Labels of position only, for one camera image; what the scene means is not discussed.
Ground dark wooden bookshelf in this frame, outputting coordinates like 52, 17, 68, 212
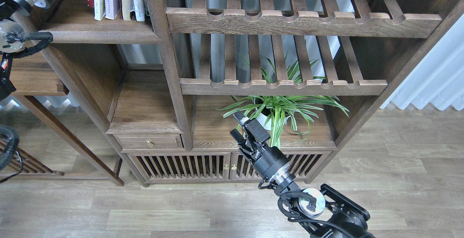
0, 0, 464, 188

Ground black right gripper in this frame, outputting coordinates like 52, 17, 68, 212
230, 112, 291, 183

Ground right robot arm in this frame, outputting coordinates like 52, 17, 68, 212
230, 112, 373, 238

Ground white curtain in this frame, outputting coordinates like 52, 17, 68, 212
381, 15, 464, 110

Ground wooden side table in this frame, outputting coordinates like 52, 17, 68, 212
10, 55, 124, 186

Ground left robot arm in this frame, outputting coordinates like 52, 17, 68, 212
0, 0, 54, 100

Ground brass drawer knob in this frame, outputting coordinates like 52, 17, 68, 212
146, 139, 154, 148

